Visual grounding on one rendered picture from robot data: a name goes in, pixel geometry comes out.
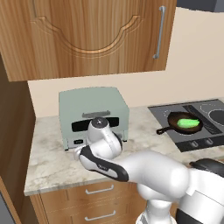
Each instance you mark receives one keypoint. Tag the wooden drawer front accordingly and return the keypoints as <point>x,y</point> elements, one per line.
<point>61,217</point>
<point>64,195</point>

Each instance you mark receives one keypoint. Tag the pale green toaster oven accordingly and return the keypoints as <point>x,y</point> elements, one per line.
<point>87,102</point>

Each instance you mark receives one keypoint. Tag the dark grey hob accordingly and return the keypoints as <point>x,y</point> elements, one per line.
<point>204,132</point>

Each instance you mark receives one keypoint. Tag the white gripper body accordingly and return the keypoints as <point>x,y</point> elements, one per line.
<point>77,152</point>

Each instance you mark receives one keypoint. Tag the black frying pan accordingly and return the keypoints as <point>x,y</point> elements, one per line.
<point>174,118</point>

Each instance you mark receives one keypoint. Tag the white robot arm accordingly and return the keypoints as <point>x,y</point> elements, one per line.
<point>159,173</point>

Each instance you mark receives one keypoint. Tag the tall wooden cabinet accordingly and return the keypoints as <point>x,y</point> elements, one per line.
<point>14,140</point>

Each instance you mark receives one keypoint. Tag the wooden wall cupboard door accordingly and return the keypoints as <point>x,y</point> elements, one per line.
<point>87,35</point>

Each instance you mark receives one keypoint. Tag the dark grey range hood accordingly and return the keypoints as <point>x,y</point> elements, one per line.
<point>201,4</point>

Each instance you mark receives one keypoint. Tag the green corn cob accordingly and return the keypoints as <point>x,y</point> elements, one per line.
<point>188,123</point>

